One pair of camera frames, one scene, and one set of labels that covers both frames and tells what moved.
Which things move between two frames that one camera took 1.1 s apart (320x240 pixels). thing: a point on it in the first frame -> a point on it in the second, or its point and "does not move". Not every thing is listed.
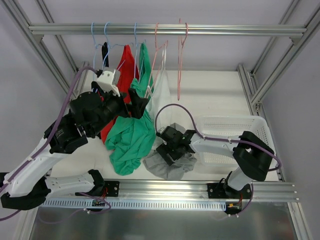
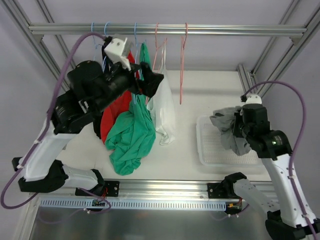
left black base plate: x=113 y=188 does not move
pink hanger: x=157 y=48 does not move
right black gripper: x=166 y=146 -> x=240 y=125
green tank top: x=133 y=140 does not move
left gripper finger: x=138 y=104 -> x=149 y=85
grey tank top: x=155 y=162 -> x=223 y=118
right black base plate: x=219 y=190 does not move
